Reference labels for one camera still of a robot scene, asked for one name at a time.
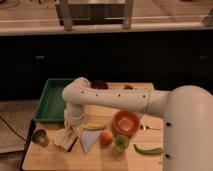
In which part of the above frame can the green plastic cup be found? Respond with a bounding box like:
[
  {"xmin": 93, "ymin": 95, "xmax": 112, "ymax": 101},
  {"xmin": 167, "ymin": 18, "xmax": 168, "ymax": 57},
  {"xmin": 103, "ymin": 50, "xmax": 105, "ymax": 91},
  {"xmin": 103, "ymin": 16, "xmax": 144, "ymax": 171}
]
[{"xmin": 114, "ymin": 134, "xmax": 129, "ymax": 152}]

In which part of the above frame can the dark red bowl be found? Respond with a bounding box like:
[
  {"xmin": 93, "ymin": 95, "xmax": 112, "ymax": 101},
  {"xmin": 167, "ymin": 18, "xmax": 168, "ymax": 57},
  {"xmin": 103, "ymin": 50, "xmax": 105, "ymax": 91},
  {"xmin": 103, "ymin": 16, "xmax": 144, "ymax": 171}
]
[{"xmin": 91, "ymin": 80, "xmax": 108, "ymax": 89}]

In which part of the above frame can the orange peach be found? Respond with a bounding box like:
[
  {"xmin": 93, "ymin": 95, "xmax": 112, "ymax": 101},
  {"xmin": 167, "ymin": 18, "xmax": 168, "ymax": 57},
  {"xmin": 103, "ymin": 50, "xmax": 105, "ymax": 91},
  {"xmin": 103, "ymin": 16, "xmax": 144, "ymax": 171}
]
[{"xmin": 100, "ymin": 130, "xmax": 114, "ymax": 145}]

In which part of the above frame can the green chili pepper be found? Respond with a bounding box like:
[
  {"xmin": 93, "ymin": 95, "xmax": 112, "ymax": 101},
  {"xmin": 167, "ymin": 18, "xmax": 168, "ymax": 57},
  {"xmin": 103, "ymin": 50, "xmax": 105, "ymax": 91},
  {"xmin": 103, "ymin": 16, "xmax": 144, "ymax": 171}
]
[{"xmin": 133, "ymin": 144, "xmax": 163, "ymax": 156}]

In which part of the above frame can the orange bowl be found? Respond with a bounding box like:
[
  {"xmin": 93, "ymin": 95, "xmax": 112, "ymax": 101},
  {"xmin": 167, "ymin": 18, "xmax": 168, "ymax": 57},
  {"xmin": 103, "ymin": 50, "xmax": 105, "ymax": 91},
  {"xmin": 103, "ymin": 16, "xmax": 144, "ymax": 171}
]
[{"xmin": 112, "ymin": 111, "xmax": 140, "ymax": 137}]

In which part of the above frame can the small metal cup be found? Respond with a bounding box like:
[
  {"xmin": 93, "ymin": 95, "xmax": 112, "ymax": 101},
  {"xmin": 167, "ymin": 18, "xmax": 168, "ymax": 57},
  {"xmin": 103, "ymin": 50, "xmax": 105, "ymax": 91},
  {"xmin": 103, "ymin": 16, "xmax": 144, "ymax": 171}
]
[{"xmin": 31, "ymin": 129, "xmax": 49, "ymax": 147}]

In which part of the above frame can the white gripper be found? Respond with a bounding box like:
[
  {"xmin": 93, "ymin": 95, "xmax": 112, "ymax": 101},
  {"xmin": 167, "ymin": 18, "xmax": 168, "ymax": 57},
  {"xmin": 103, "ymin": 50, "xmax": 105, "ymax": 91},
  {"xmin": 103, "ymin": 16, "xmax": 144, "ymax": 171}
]
[{"xmin": 54, "ymin": 103, "xmax": 85, "ymax": 149}]

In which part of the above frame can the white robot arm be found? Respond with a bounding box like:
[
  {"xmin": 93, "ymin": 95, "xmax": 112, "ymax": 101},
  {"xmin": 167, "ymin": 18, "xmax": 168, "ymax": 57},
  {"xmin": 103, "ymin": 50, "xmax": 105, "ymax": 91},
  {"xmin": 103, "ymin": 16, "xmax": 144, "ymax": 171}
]
[{"xmin": 62, "ymin": 77, "xmax": 213, "ymax": 171}]

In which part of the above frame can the metal spoon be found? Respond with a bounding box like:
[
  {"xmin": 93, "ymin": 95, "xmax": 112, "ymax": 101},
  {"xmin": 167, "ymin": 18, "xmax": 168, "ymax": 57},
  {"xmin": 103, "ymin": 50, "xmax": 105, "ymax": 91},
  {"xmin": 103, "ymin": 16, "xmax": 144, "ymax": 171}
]
[{"xmin": 140, "ymin": 124, "xmax": 163, "ymax": 131}]

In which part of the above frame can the blue triangular cloth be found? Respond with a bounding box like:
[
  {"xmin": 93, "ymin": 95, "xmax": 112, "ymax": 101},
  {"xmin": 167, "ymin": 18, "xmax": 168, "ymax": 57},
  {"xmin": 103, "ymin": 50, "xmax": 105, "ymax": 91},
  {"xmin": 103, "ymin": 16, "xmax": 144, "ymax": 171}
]
[{"xmin": 80, "ymin": 130, "xmax": 101, "ymax": 154}]

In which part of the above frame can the white paper cup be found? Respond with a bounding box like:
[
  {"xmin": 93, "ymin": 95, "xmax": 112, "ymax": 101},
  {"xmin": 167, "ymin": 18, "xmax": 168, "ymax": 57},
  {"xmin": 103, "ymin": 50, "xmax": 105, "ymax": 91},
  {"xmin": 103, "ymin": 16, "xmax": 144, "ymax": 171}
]
[{"xmin": 54, "ymin": 129, "xmax": 76, "ymax": 152}]

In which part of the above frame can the black cable left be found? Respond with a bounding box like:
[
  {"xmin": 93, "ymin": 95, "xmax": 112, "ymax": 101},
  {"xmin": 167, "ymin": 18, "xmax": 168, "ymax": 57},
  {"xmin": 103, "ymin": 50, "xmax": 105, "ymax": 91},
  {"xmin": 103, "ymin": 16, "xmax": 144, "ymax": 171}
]
[{"xmin": 0, "ymin": 114, "xmax": 37, "ymax": 171}]

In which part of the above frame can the white stool frame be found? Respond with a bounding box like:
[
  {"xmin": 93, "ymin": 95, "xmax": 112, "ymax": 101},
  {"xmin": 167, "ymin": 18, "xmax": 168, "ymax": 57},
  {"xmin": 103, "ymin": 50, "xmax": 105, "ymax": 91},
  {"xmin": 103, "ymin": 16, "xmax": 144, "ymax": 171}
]
[{"xmin": 54, "ymin": 0, "xmax": 134, "ymax": 30}]

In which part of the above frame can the green plastic tray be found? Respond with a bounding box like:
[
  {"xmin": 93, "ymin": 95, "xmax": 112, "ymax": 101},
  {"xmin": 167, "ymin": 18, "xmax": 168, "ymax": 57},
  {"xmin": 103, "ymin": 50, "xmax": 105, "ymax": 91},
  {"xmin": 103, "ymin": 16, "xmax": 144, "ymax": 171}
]
[{"xmin": 34, "ymin": 78, "xmax": 73, "ymax": 123}]

